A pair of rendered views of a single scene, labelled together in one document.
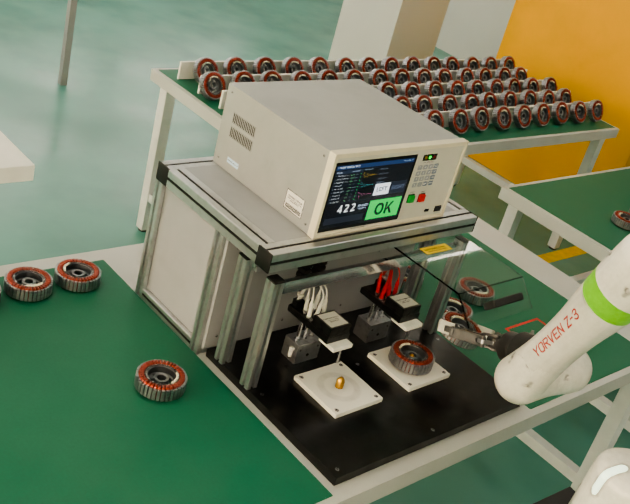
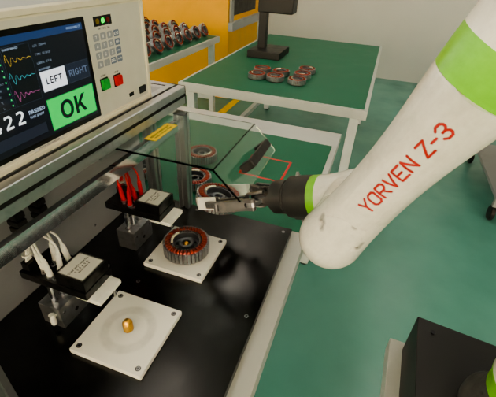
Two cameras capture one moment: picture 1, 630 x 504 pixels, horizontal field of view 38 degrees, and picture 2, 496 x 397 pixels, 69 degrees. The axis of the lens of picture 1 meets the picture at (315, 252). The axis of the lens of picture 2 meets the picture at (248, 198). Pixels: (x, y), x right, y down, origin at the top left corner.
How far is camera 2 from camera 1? 1.41 m
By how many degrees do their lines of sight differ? 22
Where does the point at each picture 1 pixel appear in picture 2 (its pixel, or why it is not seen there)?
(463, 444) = (277, 309)
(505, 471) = not seen: hidden behind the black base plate
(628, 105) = (216, 25)
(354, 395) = (150, 329)
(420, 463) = (257, 368)
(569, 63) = (177, 13)
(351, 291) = (99, 207)
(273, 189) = not seen: outside the picture
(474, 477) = not seen: hidden behind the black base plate
